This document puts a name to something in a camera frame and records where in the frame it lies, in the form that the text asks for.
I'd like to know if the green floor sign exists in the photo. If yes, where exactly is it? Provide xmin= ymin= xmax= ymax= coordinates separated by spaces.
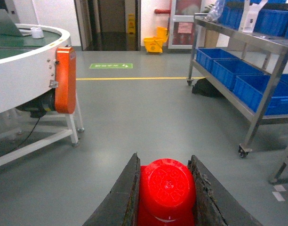
xmin=89 ymin=63 xmax=133 ymax=69

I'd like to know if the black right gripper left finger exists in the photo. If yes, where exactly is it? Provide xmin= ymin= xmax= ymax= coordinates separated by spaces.
xmin=83 ymin=153 xmax=141 ymax=226

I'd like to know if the white round conveyor table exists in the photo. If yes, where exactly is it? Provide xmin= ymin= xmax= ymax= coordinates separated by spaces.
xmin=0 ymin=26 xmax=84 ymax=167

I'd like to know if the yellow mop bucket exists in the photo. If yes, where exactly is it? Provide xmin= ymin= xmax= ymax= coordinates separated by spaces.
xmin=144 ymin=27 xmax=169 ymax=54

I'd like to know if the blue bin on cart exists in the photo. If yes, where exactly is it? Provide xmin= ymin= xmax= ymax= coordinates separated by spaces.
xmin=211 ymin=59 xmax=263 ymax=91

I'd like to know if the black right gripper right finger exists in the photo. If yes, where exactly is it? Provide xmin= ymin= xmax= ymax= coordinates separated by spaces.
xmin=188 ymin=155 xmax=261 ymax=226

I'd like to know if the red toy block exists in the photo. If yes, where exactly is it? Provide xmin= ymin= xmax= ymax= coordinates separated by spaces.
xmin=137 ymin=158 xmax=196 ymax=226

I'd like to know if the yellow wet floor sign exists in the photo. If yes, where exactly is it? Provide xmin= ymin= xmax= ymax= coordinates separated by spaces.
xmin=127 ymin=14 xmax=136 ymax=34

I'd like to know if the orange motor cover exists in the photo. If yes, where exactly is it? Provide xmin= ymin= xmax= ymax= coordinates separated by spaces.
xmin=55 ymin=47 xmax=76 ymax=114

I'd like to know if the black bag on floor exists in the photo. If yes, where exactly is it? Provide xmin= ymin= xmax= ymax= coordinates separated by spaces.
xmin=192 ymin=78 xmax=223 ymax=98

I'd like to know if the steel shelf cart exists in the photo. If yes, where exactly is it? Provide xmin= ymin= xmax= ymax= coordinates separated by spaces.
xmin=186 ymin=13 xmax=288 ymax=159

